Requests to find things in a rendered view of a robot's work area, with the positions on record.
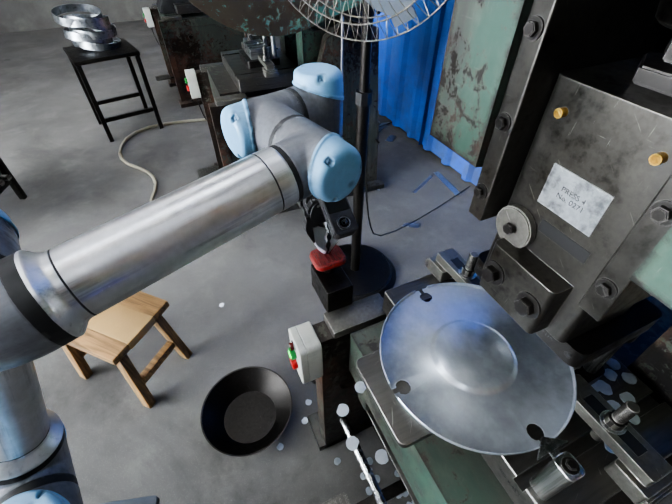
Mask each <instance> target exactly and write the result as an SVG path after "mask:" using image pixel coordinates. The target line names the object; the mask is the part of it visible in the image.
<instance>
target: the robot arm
mask: <svg viewBox="0 0 672 504"><path fill-rule="evenodd" d="M292 83H293V85H294V86H292V87H288V88H286V89H283V90H280V91H276V92H273V93H269V94H265V95H261V96H258V97H254V98H250V99H243V100H242V101H240V102H237V103H234V104H231V105H228V106H226V107H225V108H224V109H223V110H222V112H221V127H222V131H223V135H224V137H225V140H226V142H227V144H228V146H229V148H230V149H231V151H232V152H233V153H234V154H235V155H236V156H237V157H238V158H240V160H238V161H236V162H234V163H232V164H229V165H227V166H225V167H223V168H221V169H219V170H217V171H215V172H212V173H210V174H208V175H206V176H204V177H202V178H200V179H198V180H195V181H193V182H191V183H189V184H187V185H185V186H183V187H181V188H178V189H176V190H174V191H172V192H170V193H168V194H166V195H164V196H161V197H159V198H157V199H155V200H153V201H151V202H149V203H147V204H144V205H142V206H140V207H138V208H136V209H134V210H132V211H130V212H127V213H125V214H123V215H121V216H119V217H117V218H115V219H113V220H110V221H108V222H106V223H104V224H102V225H100V226H98V227H96V228H93V229H91V230H89V231H87V232H85V233H83V234H81V235H79V236H76V237H74V238H72V239H70V240H68V241H66V242H64V243H62V244H59V245H57V246H55V247H53V248H51V249H49V250H47V251H45V252H42V253H37V252H32V251H26V250H21V246H20V243H19V239H20V236H19V231H18V229H17V227H16V226H15V225H14V224H13V222H12V221H11V219H10V218H9V216H8V215H7V214H6V213H5V212H3V211H2V210H1V209H0V504H83V500H82V497H81V493H80V489H79V485H78V481H77V478H76V474H75V470H74V466H73V462H72V458H71V454H70V450H69V447H68V443H67V436H66V429H65V427H64V425H63V422H62V420H61V419H60V417H59V416H58V415H57V414H56V413H55V412H53V411H51V410H49V409H46V405H45V401H44V398H43V394H42V390H41V387H40V383H39V379H38V376H37V372H36V368H35V364H34V360H36V359H39V358H41V357H43V356H46V355H48V354H50V353H52V352H54V351H56V350H58V349H59V348H61V347H63V346H65V345H67V344H68V343H70V342H72V341H73V340H75V339H77V338H79V337H80V336H82V335H84V334H85V332H86V329H87V326H88V323H89V320H90V319H91V318H93V317H94V316H96V315H98V314H100V313H102V312H103V311H105V310H107V309H109V308H111V307H112V306H114V305H116V304H118V303H119V302H121V301H123V300H125V299H127V298H128V297H130V296H132V295H134V294H136V293H137V292H139V291H141V290H143V289H144V288H146V287H148V286H150V285H152V284H153V283H155V282H157V281H159V280H161V279H162V278H164V277H166V276H168V275H169V274H171V273H173V272H175V271H177V270H178V269H180V268H182V267H184V266H186V265H187V264H189V263H191V262H193V261H194V260H196V259H198V258H200V257H202V256H203V255H205V254H207V253H209V252H211V251H212V250H214V249H216V248H218V247H219V246H221V245H223V244H225V243H227V242H228V241H230V240H232V239H234V238H236V237H237V236H239V235H241V234H243V233H245V232H246V231H248V230H250V229H252V228H253V227H255V226H257V225H259V224H261V223H262V222H264V221H266V220H268V219H270V218H271V217H273V216H275V215H277V214H278V213H280V212H282V211H284V210H286V209H287V208H289V207H291V206H293V205H295V204H296V203H297V204H298V205H299V207H300V208H301V210H302V211H303V213H304V214H305V215H304V217H305V219H304V221H303V225H304V229H305V231H306V233H307V234H308V236H309V237H310V239H311V240H312V242H313V243H314V244H315V246H316V247H317V249H318V250H319V251H320V252H322V253H323V254H326V253H329V252H330V251H331V250H332V248H333V247H334V246H335V244H336V243H337V242H338V240H339V239H341V238H344V237H348V236H351V235H353V234H354V233H355V232H356V230H357V229H358V225H357V222H356V220H355V217H354V215H353V212H352V210H351V207H350V205H349V202H348V200H347V197H346V196H348V195H349V194H350V193H351V192H352V190H353V189H354V188H355V186H356V185H357V183H358V181H359V178H360V175H361V171H362V161H361V156H360V154H359V152H358V150H357V149H356V148H355V147H354V146H352V145H351V144H349V143H348V142H346V141H345V140H343V100H344V91H343V77H342V73H341V71H340V70H339V69H338V68H337V67H336V66H333V65H331V64H327V63H307V64H303V65H301V66H299V67H297V68H296V69H295V70H294V73H293V81H292ZM324 222H325V226H324V225H323V223H324ZM325 227H326V228H325ZM326 229H327V232H328V235H327V239H328V241H327V242H326V240H325V234H326ZM326 243H327V244H326Z"/></svg>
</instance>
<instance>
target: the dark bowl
mask: <svg viewBox="0 0 672 504"><path fill-rule="evenodd" d="M291 412H292V396H291V392H290V389H289V387H288V385H287V383H286V382H285V380H284V379H283V378H282V377H281V376H280V375H279V374H277V373H276V372H274V371H273V370H270V369H268V368H265V367H259V366H249V367H243V368H240V369H237V370H234V371H232V372H230V373H228V374H227V375H225V376H224V377H222V378H221V379H220V380H219V381H218V382H217V383H216V384H215V385H214V386H213V387H212V388H211V390H210V391H209V392H208V394H207V396H206V398H205V400H204V402H203V405H202V409H201V416H200V423H201V429H202V432H203V435H204V437H205V439H206V440H207V442H208V443H209V444H210V445H211V446H212V447H213V448H214V449H215V450H217V451H218V452H220V453H222V454H225V455H228V456H233V457H245V456H250V455H254V454H256V453H259V452H261V451H263V450H265V449H266V448H268V447H269V446H271V445H272V444H273V443H274V442H275V441H276V440H277V439H278V438H279V437H280V436H281V435H282V433H283V432H284V430H285V429H286V427H287V425H288V422H289V420H290V417H291Z"/></svg>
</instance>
